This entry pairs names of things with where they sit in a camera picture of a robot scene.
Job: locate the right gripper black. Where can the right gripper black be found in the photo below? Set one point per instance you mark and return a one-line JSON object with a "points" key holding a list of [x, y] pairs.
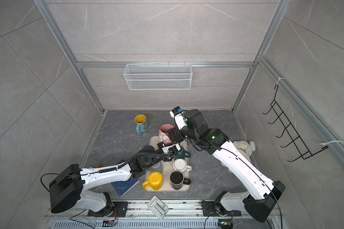
{"points": [[175, 133]]}

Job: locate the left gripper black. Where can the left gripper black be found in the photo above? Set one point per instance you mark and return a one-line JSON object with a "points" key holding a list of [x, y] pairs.
{"points": [[168, 160]]}

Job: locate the pink cartoon mug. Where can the pink cartoon mug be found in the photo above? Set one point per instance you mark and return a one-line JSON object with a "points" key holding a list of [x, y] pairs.
{"points": [[163, 137]]}

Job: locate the blue mug yellow inside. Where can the blue mug yellow inside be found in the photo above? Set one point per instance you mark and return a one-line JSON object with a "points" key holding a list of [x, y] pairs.
{"points": [[141, 124]]}

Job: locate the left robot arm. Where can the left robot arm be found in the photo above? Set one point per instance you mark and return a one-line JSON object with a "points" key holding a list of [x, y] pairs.
{"points": [[72, 187]]}

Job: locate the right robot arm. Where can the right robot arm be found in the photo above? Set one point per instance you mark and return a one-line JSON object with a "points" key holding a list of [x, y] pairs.
{"points": [[262, 193]]}

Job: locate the grey mug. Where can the grey mug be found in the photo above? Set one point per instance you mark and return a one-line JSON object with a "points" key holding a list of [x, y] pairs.
{"points": [[157, 168]]}

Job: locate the dark green mug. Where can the dark green mug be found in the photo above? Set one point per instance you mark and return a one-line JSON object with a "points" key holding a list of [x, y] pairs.
{"points": [[182, 154]]}

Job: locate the white mug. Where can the white mug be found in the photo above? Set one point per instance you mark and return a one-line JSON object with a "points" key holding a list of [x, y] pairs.
{"points": [[181, 165]]}

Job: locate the black mug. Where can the black mug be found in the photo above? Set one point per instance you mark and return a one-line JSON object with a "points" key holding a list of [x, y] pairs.
{"points": [[177, 180]]}

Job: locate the beige serving tray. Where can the beige serving tray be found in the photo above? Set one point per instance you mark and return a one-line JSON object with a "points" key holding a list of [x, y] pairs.
{"points": [[167, 170]]}

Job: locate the blue hardcover book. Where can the blue hardcover book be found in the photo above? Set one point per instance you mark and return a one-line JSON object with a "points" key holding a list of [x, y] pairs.
{"points": [[122, 187]]}

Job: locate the white plush toy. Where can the white plush toy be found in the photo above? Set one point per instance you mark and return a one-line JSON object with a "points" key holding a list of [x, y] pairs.
{"points": [[245, 148]]}

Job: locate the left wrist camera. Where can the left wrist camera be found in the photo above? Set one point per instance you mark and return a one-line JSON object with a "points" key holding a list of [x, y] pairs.
{"points": [[169, 148]]}

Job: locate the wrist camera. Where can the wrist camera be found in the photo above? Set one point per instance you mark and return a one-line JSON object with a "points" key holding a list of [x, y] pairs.
{"points": [[169, 148], [177, 114]]}

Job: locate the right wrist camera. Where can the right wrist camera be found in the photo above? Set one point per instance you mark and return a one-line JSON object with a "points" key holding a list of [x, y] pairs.
{"points": [[177, 114]]}

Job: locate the white plastic bracket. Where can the white plastic bracket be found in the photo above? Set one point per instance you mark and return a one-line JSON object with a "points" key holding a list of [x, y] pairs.
{"points": [[158, 208]]}

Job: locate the white wire mesh basket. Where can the white wire mesh basket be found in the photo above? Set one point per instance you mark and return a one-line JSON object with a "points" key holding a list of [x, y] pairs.
{"points": [[158, 76]]}

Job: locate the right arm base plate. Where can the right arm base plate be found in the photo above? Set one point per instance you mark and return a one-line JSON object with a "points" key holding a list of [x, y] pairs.
{"points": [[212, 209]]}

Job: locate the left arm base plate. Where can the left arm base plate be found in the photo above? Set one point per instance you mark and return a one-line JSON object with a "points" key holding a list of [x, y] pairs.
{"points": [[119, 208]]}

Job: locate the black wire hook rack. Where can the black wire hook rack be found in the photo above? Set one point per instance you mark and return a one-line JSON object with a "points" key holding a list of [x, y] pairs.
{"points": [[289, 129]]}

